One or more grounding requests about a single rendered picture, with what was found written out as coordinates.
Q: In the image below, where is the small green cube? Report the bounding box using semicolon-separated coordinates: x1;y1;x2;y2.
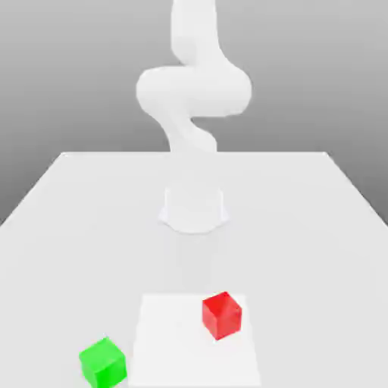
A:
78;336;127;388

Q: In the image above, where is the small red cube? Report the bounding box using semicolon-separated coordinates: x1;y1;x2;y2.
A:
202;291;243;342

